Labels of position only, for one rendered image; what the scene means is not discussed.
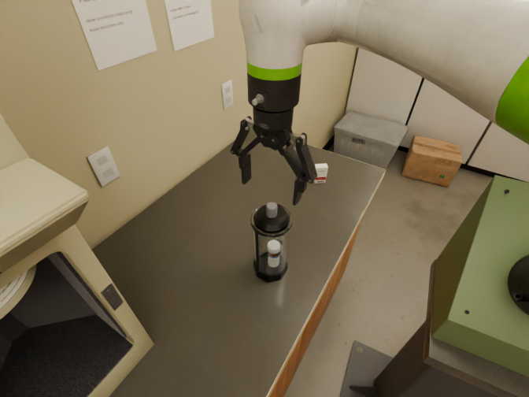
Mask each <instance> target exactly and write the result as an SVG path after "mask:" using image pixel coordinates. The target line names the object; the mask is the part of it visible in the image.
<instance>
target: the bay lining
mask: <svg viewBox="0 0 529 397"><path fill-rule="evenodd" d="M95 314H97V315H98V316H99V317H100V318H102V319H103V320H104V321H105V322H107V323H108V324H109V325H110V326H112V327H113V328H114V329H115V330H117V331H118V332H119V333H120V334H121V335H122V336H123V337H124V338H126V337H127V335H126V333H125V332H124V331H123V329H122V328H121V327H120V326H119V325H118V324H117V322H116V321H115V320H114V319H113V317H112V316H111V315H110V313H109V312H108V311H107V309H106V308H105V307H104V306H103V305H102V303H101V302H100V301H99V300H98V298H97V297H96V296H95V294H94V293H93V292H92V290H91V289H90V288H89V287H88V286H87V285H86V283H85V282H84V281H83V279H82V278H81V277H80V275H79V274H78V273H77V271H75V270H74V268H73V267H72V266H71V264H70V263H69V262H68V260H67V259H66V258H65V256H64V255H63V254H62V253H61V252H60V251H58V252H54V253H52V254H50V255H48V256H46V257H45V258H44V259H43V260H41V261H40V262H38V263H37V264H36V271H35V276H34V279H33V281H32V282H31V285H30V287H29V289H28V290H27V291H26V293H25V294H24V296H23V297H22V299H21V300H20V301H19V302H18V303H17V304H16V305H15V306H14V308H12V309H11V311H9V312H8V313H7V315H5V316H4V317H3V318H2V319H1V320H0V372H1V370H2V367H3V365H4V362H5V360H6V356H7V354H8V352H9V349H10V347H11V344H12V342H13V341H14V340H15V339H16V338H18V337H19V336H20V335H21V334H23V333H24V332H25V331H27V330H28V329H29V328H33V327H37V326H41V325H48V324H53V323H57V322H60V321H67V320H72V319H76V318H80V317H87V316H91V315H95Z"/></svg>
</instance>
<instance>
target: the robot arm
mask: <svg viewBox="0 0 529 397"><path fill-rule="evenodd" d="M239 18H240V22H241V25H242V31H243V34H244V39H245V44H246V64H247V87H248V102H249V104H250V105H251V106H252V107H253V121H252V118H251V117H250V116H248V117H246V118H245V119H243V120H242V121H241V123H240V131H239V133H238V135H237V137H236V139H235V141H234V144H233V146H232V148H231V153H232V154H236V155H237V157H238V159H239V168H240V169H241V171H242V184H246V183H247V182H248V181H249V180H250V179H251V156H250V154H247V153H249V152H250V151H251V150H252V149H253V148H254V147H255V146H256V145H257V144H258V143H261V144H262V145H263V147H270V148H271V149H273V150H278V151H279V153H280V154H281V155H282V156H284V157H285V159H286V160H287V162H288V164H289V166H290V167H291V168H292V170H293V171H294V174H295V175H296V177H297V179H296V180H295V182H294V197H293V205H294V206H296V205H297V204H298V202H299V201H300V200H301V196H302V193H303V192H304V191H305V189H306V188H307V182H309V183H312V182H313V181H314V180H315V179H316V178H317V172H316V168H315V165H314V163H313V160H312V157H311V154H310V152H309V148H308V145H307V135H306V133H304V132H303V133H302V134H300V135H299V134H294V133H293V132H292V128H291V127H292V123H293V114H294V107H295V106H296V105H297V104H298V103H299V95H300V86H301V70H302V61H303V54H304V49H305V48H306V47H307V46H308V45H312V44H317V43H345V44H349V45H351V46H355V47H359V48H361V49H363V50H367V51H369V52H372V53H374V54H378V55H379V56H381V57H384V58H386V59H388V60H391V61H393V62H395V63H397V64H399V65H401V66H403V67H405V68H407V69H409V70H410V71H412V72H414V73H416V74H418V75H419V76H422V77H423V78H424V79H426V80H428V81H430V82H432V83H433V84H435V85H436V86H438V87H440V88H441V89H443V90H444V91H446V92H447V93H449V94H450V95H452V96H453V97H454V98H456V99H458V100H459V101H461V102H463V103H464V104H465V105H466V106H468V107H470V108H471V109H473V110H474V111H476V112H477V113H479V114H480V115H482V116H483V117H485V118H486V119H488V120H489V121H491V122H493V123H494V124H496V125H497V126H499V127H500V128H503V129H504V130H506V131H507V132H509V133H510V134H512V135H514V136H515V137H516V138H518V139H520V140H522V141H524V142H525V143H527V144H528V145H529V0H239ZM251 128H252V129H253V130H254V132H255V134H256V135H257V137H256V138H255V139H254V140H253V141H252V142H251V143H250V144H249V145H248V146H247V147H245V148H244V149H241V147H242V145H243V143H244V141H245V139H246V137H247V135H248V133H249V131H250V129H251ZM291 140H292V141H293V142H294V145H293V144H292V142H291ZM285 145H287V147H286V148H285V149H284V148H283V147H284V146H285ZM294 146H295V147H296V151H297V153H298V154H296V152H295V150H294ZM508 288H509V293H510V295H511V297H512V300H513V301H514V302H515V304H516V305H517V306H518V307H519V308H520V309H521V310H522V311H523V312H525V313H526V314H528V315H529V255H527V256H525V257H523V258H521V259H520V260H519V261H518V262H516V263H515V265H514V266H513V267H512V268H511V270H510V272H509V277H508Z"/></svg>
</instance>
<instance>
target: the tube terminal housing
mask: <svg viewBox="0 0 529 397"><path fill-rule="evenodd" d="M25 158H29V156H28V155H27V153H26V152H25V150H24V148H23V147H22V146H21V144H20V143H19V141H18V140H17V138H16V136H15V135H14V134H13V132H12V131H11V129H10V128H9V126H8V124H7V123H6V122H5V120H4V119H3V117H2V115H1V114H0V170H2V169H4V168H7V167H9V166H11V165H13V164H15V163H17V162H19V161H22V160H24V159H25ZM29 159H30V158H29ZM58 251H60V252H61V253H62V254H63V255H64V256H65V258H66V259H67V260H68V262H69V263H70V264H71V266H72V267H73V268H74V270H75V271H77V273H78V274H79V275H80V277H81V278H82V279H83V281H84V282H85V283H86V285H87V286H88V287H89V288H90V289H91V290H92V292H93V293H94V294H95V296H96V297H97V298H98V300H99V301H100V302H101V303H102V305H103V306H104V307H105V308H106V309H107V311H108V312H109V313H110V315H111V316H112V317H113V319H114V320H115V321H116V322H117V324H118V325H119V326H120V327H121V328H122V329H123V331H124V332H125V333H126V335H127V337H126V338H125V339H126V340H127V341H129V342H130V343H131V344H132V345H133V347H132V349H131V350H130V351H129V352H128V353H127V354H126V355H125V356H124V357H123V359H122V360H121V361H120V362H119V363H118V364H117V365H116V367H115V368H114V369H113V370H112V371H111V372H110V373H109V374H108V376H107V377H106V378H105V379H104V380H103V381H102V382H101V383H100V384H99V385H98V386H97V387H96V389H94V390H93V391H92V393H91V394H90V395H89V396H88V397H109V396H110V395H111V394H112V393H113V392H114V390H115V389H116V388H117V387H118V386H119V385H120V383H121V382H122V381H123V380H124V378H125V377H126V376H127V375H128V374H129V373H130V372H131V371H132V370H133V369H134V367H135V366H136V365H137V364H138V363H139V361H140V360H141V359H142V358H143V357H144V355H145V354H146V353H147V352H148V351H149V349H150V348H151V347H152V346H153V345H154V342H153V341H152V339H151V338H150V337H149V335H148V334H147V332H146V330H145V329H144V327H143V326H142V325H141V323H140V322H139V320H138V318H137V317H136V316H135V314H134V313H133V311H132V310H131V308H130V306H129V305H128V304H127V302H126V301H125V299H124V297H123V296H122V294H121V293H120V292H119V290H118V289H117V287H116V285H115V284H114V283H113V282H112V280H111V279H110V277H109V275H108V274H107V272H106V271H105V270H104V268H103V267H102V265H101V263H100V262H99V260H98V259H97V258H96V256H95V255H94V253H93V251H92V250H91V248H90V247H89V246H88V244H87V242H86V241H85V239H84V238H83V237H82V235H81V234H80V232H79V230H78V229H77V227H76V226H75V225H73V226H72V227H70V228H68V229H67V230H65V231H64V232H62V233H61V234H60V235H58V236H56V237H55V238H53V239H52V240H51V241H49V242H48V243H46V244H44V245H43V246H42V247H40V248H39V249H38V250H36V251H34V252H33V253H31V254H29V255H28V256H27V257H26V258H24V259H22V260H21V261H19V262H18V263H17V264H15V265H13V266H12V267H10V268H9V269H7V270H6V271H5V272H4V273H2V274H1V275H0V289H1V288H3V287H4V286H6V285H7V284H8V283H9V282H11V281H12V280H14V279H16V278H17V277H18V276H19V275H21V274H22V273H24V272H25V271H27V270H28V269H30V268H31V267H32V266H33V265H35V264H37V263H38V262H40V261H41V260H43V259H44V258H45V257H46V256H48V255H50V254H52V253H54V252H58ZM110 284H112V285H113V286H114V288H115V289H116V291H117V293H118V294H119V296H120V297H121V298H122V299H123V301H124V302H123V303H122V304H121V305H120V306H119V307H118V308H117V309H116V310H115V311H114V310H113V308H112V307H111V306H110V305H109V304H108V302H107V301H106V300H105V298H104V297H103V295H102V294H101V291H103V290H104V289H105V288H106V287H107V286H108V285H110Z"/></svg>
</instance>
